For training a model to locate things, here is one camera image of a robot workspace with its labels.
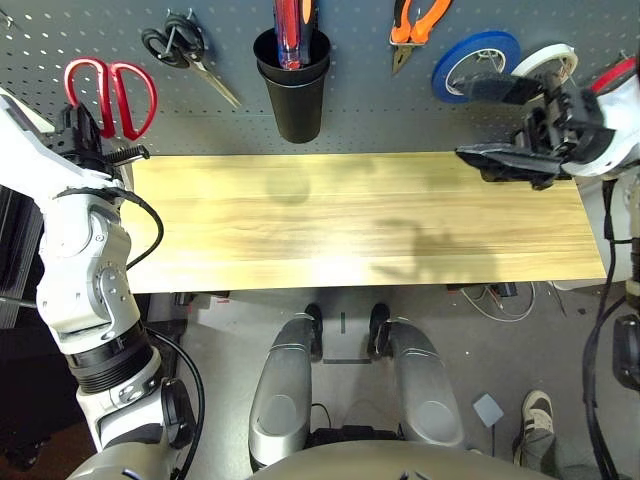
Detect dark grey pegboard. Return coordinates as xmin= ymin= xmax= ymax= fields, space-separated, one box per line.
xmin=0 ymin=0 xmax=640 ymax=157

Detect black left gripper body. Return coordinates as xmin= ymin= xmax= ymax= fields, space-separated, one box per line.
xmin=53 ymin=106 xmax=151 ymax=174

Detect white tape roll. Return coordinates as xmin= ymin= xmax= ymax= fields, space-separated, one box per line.
xmin=510 ymin=43 xmax=580 ymax=89

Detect silver robot leg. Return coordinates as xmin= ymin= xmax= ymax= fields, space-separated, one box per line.
xmin=248 ymin=303 xmax=325 ymax=471
xmin=368 ymin=302 xmax=465 ymax=449

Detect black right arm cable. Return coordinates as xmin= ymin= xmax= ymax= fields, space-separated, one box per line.
xmin=582 ymin=177 xmax=619 ymax=480

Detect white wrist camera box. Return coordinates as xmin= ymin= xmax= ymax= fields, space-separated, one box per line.
xmin=0 ymin=87 xmax=124 ymax=201
xmin=559 ymin=57 xmax=640 ymax=181

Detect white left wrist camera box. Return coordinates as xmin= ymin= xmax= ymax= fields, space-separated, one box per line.
xmin=0 ymin=87 xmax=124 ymax=201

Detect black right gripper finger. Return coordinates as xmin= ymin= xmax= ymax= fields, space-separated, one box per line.
xmin=451 ymin=71 xmax=546 ymax=105
xmin=454 ymin=141 xmax=564 ymax=174

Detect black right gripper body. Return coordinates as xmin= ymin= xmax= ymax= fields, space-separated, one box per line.
xmin=514 ymin=74 xmax=619 ymax=176

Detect silver right robot leg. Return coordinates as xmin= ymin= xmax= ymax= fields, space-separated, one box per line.
xmin=368 ymin=302 xmax=465 ymax=449

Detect red tape roll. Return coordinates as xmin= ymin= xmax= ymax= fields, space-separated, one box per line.
xmin=592 ymin=55 xmax=639 ymax=94

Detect blue tape roll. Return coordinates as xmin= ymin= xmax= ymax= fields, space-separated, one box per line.
xmin=431 ymin=30 xmax=521 ymax=105

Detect black floor device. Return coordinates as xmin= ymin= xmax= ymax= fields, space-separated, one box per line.
xmin=309 ymin=404 xmax=401 ymax=444

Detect grey robot torso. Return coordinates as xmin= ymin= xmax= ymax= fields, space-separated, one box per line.
xmin=64 ymin=439 xmax=551 ymax=480

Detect red handled screwdriver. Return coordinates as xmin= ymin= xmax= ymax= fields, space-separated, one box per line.
xmin=272 ymin=0 xmax=307 ymax=71

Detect orange black screwdriver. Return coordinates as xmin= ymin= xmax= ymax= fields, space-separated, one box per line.
xmin=297 ymin=0 xmax=321 ymax=66

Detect red handled scissors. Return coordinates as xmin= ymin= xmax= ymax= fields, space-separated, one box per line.
xmin=63 ymin=58 xmax=159 ymax=142

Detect grey trouser leg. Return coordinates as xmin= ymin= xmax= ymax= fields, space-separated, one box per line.
xmin=522 ymin=427 xmax=609 ymax=480

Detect black ribbed equipment case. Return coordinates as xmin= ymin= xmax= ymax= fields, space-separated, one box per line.
xmin=0 ymin=184 xmax=44 ymax=331

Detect black handled scissors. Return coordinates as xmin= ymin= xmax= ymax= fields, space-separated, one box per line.
xmin=141 ymin=8 xmax=242 ymax=109

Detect grey foot pedal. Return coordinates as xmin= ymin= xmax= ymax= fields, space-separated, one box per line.
xmin=472 ymin=393 xmax=505 ymax=428

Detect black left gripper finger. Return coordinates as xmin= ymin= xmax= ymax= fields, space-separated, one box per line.
xmin=74 ymin=103 xmax=105 ymax=151

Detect white floor cables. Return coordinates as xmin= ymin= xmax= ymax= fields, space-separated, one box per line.
xmin=459 ymin=282 xmax=536 ymax=321

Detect white black sneaker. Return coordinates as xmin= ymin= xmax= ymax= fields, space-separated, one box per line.
xmin=513 ymin=389 xmax=555 ymax=466

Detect black left wrist camera cable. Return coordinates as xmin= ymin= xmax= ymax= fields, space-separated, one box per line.
xmin=117 ymin=191 xmax=165 ymax=271

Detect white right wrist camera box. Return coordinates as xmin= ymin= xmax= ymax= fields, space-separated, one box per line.
xmin=559 ymin=57 xmax=640 ymax=181

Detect orange black needle-nose pliers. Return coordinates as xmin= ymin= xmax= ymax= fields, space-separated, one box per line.
xmin=389 ymin=0 xmax=454 ymax=76

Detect black plastic cup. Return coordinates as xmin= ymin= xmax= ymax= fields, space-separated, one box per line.
xmin=252 ymin=27 xmax=333 ymax=145

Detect silver left robot leg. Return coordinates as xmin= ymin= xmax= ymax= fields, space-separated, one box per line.
xmin=248 ymin=303 xmax=325 ymax=471

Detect black left shoulder cable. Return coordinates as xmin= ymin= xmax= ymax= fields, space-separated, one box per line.
xmin=142 ymin=327 xmax=206 ymax=480

